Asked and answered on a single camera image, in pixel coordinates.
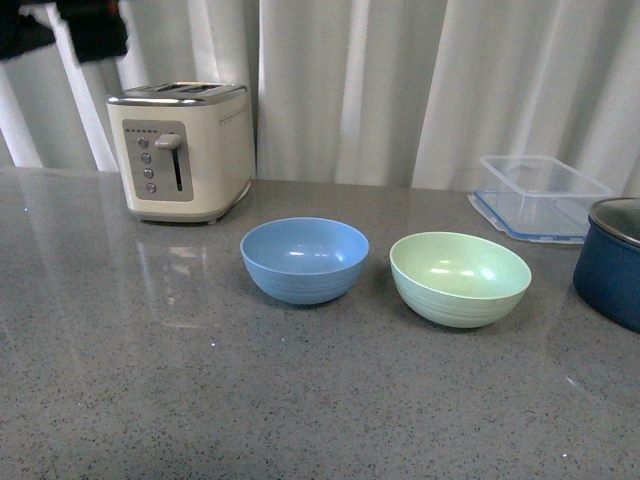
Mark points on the green plastic bowl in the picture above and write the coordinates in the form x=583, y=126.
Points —
x=458, y=280

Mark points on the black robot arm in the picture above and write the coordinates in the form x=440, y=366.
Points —
x=96, y=28

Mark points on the blue plastic bowl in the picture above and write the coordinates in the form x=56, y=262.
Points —
x=304, y=260

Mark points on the white curtain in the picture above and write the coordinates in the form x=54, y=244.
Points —
x=394, y=93

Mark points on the cream two-slot toaster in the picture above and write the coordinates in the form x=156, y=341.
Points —
x=185, y=149

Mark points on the clear plastic food container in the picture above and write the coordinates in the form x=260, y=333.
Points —
x=537, y=198

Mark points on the dark blue pot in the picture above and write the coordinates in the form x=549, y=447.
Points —
x=606, y=275

